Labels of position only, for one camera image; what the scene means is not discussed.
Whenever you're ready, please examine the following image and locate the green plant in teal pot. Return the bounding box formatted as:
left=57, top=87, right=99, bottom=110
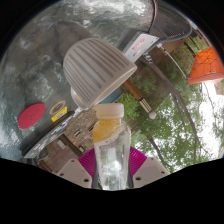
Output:
left=104, top=87, right=141, bottom=123

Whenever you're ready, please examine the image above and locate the orange canopy with white pole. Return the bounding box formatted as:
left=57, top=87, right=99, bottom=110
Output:
left=159, top=46, right=224, bottom=86

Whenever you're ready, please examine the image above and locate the tape roll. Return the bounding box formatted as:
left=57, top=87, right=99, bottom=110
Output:
left=49, top=100, right=67, bottom=116

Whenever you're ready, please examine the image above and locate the clear plastic drink bottle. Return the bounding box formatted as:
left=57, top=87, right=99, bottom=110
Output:
left=91, top=103, right=133, bottom=192

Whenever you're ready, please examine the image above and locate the globe lamp post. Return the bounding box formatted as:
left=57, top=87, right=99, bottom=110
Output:
left=123, top=79, right=158, bottom=120

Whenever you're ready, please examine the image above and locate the grey wall box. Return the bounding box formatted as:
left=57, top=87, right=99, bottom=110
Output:
left=56, top=139, right=67, bottom=150

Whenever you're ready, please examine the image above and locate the flat round red coaster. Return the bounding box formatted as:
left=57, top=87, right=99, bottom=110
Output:
left=17, top=102, right=47, bottom=130

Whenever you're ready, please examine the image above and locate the silver laptop with stickers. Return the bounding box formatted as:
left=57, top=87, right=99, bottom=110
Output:
left=121, top=30, right=160, bottom=64

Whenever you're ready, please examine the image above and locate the grey mesh garden chair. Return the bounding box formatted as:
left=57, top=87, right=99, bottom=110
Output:
left=146, top=0, right=194, bottom=43

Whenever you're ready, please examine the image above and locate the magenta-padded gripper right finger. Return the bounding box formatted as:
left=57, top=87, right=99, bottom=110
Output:
left=128, top=146, right=171, bottom=189

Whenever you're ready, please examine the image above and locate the yellow card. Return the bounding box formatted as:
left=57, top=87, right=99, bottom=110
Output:
left=51, top=106, right=69, bottom=123

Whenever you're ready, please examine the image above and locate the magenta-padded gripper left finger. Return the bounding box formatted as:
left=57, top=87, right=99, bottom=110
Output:
left=56, top=147, right=98, bottom=190

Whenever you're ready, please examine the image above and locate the blue yellow striped bollard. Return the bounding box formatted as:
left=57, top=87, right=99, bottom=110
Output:
left=143, top=51, right=154, bottom=64

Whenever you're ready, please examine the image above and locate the white ribbed mug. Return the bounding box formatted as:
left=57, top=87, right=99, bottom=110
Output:
left=62, top=37, right=138, bottom=110

